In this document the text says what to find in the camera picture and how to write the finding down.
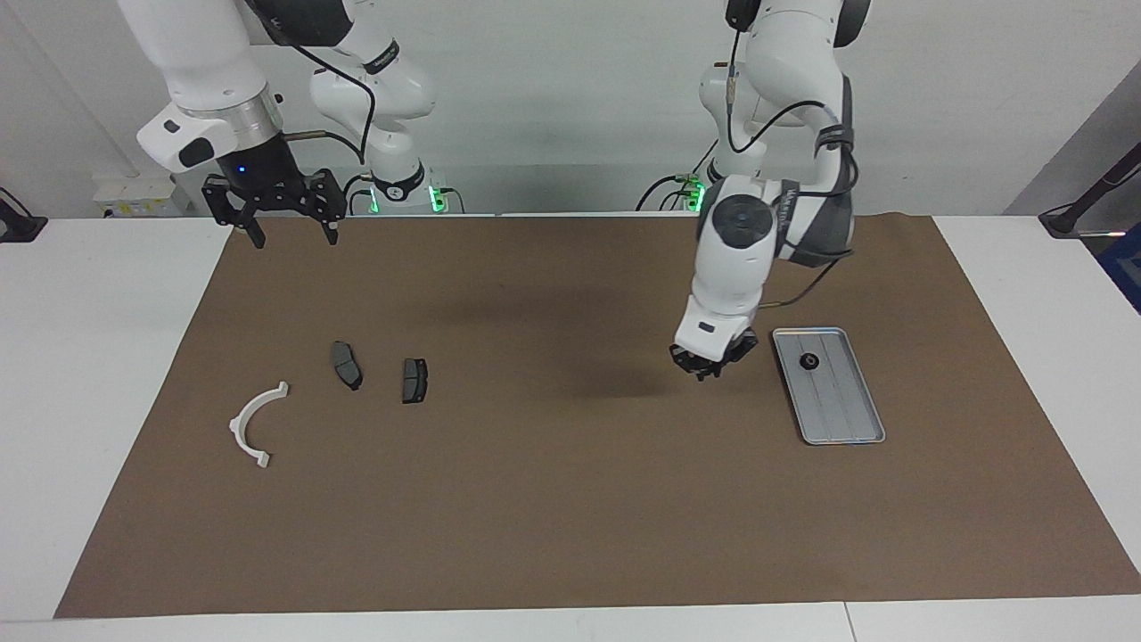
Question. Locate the grey metal tray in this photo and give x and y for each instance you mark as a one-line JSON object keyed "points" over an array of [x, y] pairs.
{"points": [[838, 401]]}

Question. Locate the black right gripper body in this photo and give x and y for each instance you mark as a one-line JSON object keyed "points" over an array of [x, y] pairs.
{"points": [[263, 174]]}

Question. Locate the dark tapered brake pad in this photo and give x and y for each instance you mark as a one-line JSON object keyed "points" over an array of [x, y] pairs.
{"points": [[344, 361]]}

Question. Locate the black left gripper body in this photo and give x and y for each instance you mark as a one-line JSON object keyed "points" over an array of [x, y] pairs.
{"points": [[726, 358]]}

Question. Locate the large black bearing gear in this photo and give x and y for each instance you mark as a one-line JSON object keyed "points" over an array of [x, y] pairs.
{"points": [[810, 368]]}

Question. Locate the white wall socket box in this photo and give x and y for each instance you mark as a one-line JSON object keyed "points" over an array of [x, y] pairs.
{"points": [[138, 196]]}

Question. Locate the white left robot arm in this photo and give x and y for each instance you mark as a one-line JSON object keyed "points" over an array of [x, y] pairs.
{"points": [[731, 285]]}

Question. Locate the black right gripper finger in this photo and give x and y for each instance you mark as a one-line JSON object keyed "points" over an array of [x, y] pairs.
{"points": [[223, 201], [332, 201]]}

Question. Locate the black stand with flat base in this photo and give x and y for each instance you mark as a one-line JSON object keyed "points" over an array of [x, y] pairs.
{"points": [[18, 227]]}

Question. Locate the brown table mat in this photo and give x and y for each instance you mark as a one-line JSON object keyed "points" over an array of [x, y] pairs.
{"points": [[570, 517]]}

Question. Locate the white curved plastic bracket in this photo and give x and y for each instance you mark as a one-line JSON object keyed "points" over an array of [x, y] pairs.
{"points": [[237, 430]]}

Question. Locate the blue box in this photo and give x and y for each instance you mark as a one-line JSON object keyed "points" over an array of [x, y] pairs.
{"points": [[1125, 267]]}

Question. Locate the dark rectangular brake pad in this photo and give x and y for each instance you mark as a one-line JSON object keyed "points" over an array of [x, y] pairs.
{"points": [[414, 382]]}

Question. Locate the black stand with slanted pole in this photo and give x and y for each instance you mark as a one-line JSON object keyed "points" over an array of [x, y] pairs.
{"points": [[1065, 220]]}

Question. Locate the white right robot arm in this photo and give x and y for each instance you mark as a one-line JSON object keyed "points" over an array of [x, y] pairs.
{"points": [[192, 53]]}

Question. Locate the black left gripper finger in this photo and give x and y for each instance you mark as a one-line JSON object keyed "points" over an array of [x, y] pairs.
{"points": [[724, 369], [686, 366]]}

